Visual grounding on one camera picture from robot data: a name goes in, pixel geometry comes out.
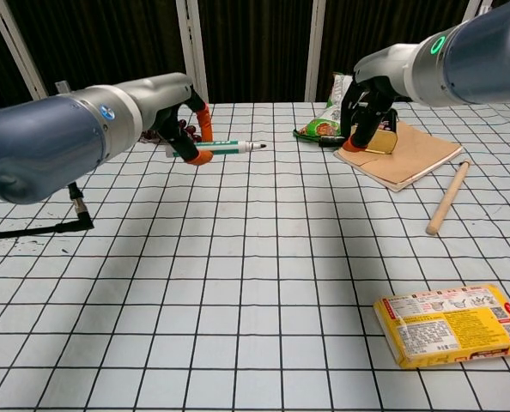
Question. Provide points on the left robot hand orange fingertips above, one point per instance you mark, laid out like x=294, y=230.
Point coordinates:
x=165, y=94

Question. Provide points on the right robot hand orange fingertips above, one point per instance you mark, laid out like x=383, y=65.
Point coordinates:
x=384, y=68

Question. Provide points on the white green marker pen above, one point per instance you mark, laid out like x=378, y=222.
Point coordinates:
x=229, y=147

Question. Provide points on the black marker cap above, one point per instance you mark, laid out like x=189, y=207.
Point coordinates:
x=330, y=141

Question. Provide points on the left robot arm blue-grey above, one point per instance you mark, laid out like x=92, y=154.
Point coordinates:
x=53, y=141

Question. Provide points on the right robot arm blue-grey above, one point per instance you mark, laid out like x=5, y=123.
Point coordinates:
x=478, y=64

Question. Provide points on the dark red grape bunch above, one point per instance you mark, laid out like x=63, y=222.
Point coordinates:
x=192, y=135

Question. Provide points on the black gold luncheon meat can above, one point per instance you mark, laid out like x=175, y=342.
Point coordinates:
x=386, y=141

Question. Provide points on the green snack bag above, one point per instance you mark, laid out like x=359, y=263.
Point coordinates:
x=326, y=122

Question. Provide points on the brown kraft notebook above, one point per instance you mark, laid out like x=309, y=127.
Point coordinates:
x=414, y=159

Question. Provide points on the wooden rolling stick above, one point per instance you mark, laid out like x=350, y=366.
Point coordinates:
x=448, y=197

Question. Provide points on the white black checkered tablecloth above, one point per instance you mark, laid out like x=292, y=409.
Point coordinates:
x=259, y=279

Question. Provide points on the yellow food package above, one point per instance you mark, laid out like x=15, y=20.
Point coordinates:
x=452, y=328

